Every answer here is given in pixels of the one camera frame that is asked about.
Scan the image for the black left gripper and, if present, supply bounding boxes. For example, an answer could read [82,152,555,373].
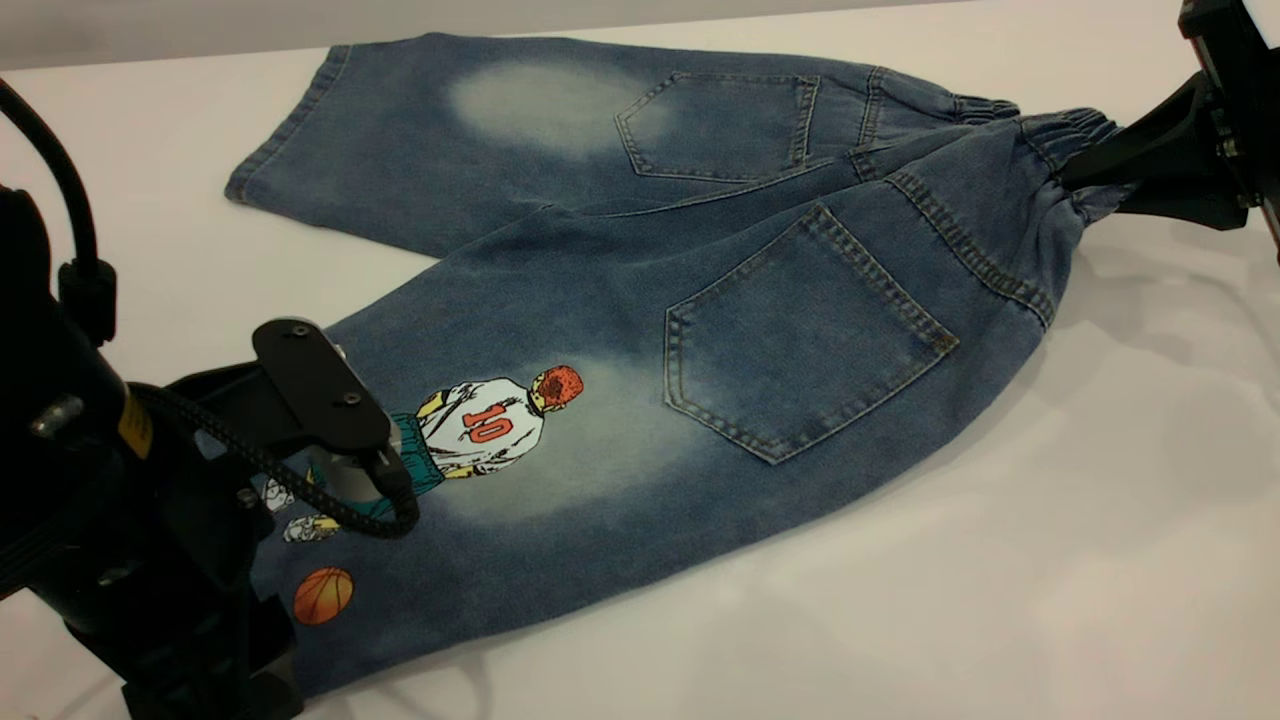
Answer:
[60,440,306,720]

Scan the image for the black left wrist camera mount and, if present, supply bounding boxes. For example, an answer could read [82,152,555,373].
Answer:
[165,318,401,516]

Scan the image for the blue denim printed shorts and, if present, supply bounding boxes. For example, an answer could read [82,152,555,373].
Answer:
[225,32,1141,701]

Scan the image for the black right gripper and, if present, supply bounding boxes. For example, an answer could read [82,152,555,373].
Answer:
[1060,0,1280,263]

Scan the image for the black braided cable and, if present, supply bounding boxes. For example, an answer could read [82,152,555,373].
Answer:
[130,383,422,541]

